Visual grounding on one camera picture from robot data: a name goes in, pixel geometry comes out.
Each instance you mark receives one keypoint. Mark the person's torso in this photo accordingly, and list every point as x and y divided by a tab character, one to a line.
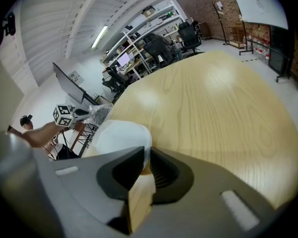
55	149

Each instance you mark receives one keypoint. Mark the computer monitor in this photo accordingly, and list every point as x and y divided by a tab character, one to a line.
123	59

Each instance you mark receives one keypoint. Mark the fluorescent ceiling light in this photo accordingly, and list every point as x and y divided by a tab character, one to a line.
99	36

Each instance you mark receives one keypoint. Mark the cardboard box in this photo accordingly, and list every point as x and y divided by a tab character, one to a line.
148	13

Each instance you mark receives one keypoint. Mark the whiteboard on stand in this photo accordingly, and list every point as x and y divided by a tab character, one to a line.
260	4

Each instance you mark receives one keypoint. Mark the wooden crate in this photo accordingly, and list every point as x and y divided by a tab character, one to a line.
236	36

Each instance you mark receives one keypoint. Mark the large black display screen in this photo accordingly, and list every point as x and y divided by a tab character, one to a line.
68	83

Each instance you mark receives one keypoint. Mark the white footwear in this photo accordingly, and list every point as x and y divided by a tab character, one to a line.
121	137

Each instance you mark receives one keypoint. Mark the black head-worn camera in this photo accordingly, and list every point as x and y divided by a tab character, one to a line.
27	118

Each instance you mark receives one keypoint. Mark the black office chair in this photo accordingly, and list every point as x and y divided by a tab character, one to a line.
113	79
188	35
157	49

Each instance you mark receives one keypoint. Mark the dark red metal frame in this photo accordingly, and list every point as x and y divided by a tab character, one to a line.
85	133

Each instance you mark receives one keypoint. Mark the black coat rack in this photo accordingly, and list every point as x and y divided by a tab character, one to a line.
221	21

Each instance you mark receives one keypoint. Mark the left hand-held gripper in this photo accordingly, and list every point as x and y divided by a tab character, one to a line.
63	116

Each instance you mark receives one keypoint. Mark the black wall-mounted camera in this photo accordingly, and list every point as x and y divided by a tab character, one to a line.
10	23

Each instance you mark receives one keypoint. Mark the person's left forearm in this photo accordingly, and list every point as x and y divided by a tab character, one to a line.
41	135

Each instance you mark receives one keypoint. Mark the black rolling panel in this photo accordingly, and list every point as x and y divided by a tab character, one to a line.
280	51

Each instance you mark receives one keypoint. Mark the white shelving unit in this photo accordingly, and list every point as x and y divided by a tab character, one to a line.
141	38

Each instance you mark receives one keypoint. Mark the stack of clear storage boxes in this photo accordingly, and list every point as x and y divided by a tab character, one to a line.
261	49

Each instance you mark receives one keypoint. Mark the person's head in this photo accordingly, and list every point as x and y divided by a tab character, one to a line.
26	125

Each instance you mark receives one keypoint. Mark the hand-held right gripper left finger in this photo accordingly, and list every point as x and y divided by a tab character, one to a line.
84	182

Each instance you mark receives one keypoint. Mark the clear plastic bag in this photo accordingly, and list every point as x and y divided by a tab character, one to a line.
99	113

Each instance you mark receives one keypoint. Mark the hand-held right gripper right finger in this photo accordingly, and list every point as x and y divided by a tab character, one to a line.
203	197

